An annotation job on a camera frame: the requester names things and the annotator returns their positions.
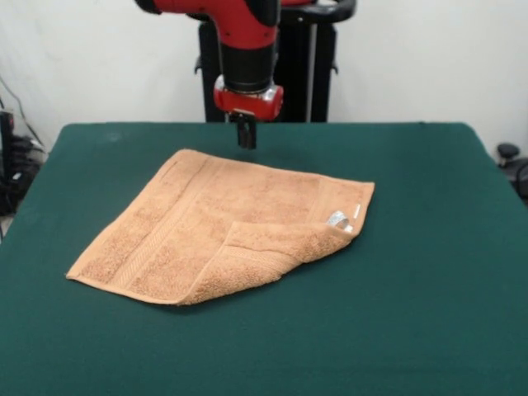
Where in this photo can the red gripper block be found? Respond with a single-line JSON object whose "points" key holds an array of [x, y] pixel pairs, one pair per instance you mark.
{"points": [[247, 103]]}

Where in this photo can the tan terry towel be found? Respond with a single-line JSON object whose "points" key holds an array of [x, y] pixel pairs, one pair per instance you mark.
{"points": [[206, 231]]}

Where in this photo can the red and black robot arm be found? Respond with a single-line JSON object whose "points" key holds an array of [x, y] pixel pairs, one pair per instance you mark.
{"points": [[243, 41]]}

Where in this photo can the dark green table cloth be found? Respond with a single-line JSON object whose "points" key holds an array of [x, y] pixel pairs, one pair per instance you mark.
{"points": [[371, 330]]}

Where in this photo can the black box device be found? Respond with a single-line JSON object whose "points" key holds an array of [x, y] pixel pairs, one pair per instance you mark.
{"points": [[6, 136]]}

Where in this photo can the black chair base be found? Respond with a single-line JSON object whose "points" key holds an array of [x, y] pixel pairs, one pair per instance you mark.
{"points": [[513, 165]]}

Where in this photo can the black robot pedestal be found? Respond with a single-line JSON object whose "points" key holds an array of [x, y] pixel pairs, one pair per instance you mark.
{"points": [[313, 62]]}

